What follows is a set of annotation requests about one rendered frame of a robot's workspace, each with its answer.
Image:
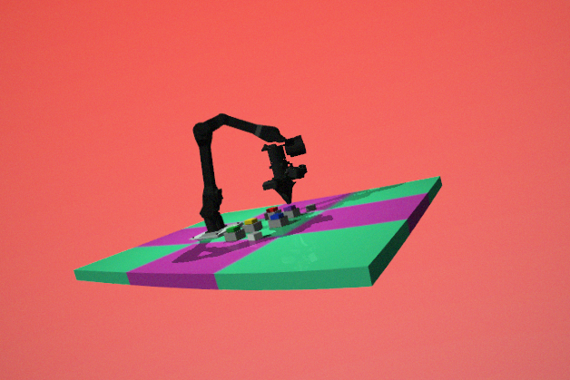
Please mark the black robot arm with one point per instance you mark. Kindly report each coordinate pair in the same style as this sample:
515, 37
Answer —
203, 131

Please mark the yellow button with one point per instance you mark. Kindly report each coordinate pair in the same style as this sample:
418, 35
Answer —
252, 225

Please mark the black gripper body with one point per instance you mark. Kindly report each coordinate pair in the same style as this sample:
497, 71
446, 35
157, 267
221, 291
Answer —
279, 178

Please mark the red button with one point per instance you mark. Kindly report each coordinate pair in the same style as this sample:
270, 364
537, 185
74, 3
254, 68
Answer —
271, 211

